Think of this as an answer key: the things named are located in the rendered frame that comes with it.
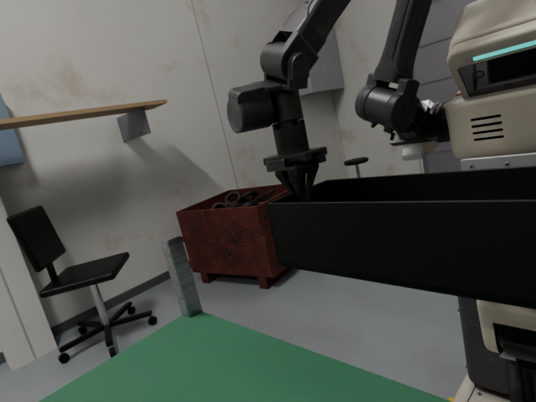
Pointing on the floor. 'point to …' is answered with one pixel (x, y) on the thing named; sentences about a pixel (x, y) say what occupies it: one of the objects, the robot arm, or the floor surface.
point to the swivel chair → (71, 274)
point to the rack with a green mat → (224, 363)
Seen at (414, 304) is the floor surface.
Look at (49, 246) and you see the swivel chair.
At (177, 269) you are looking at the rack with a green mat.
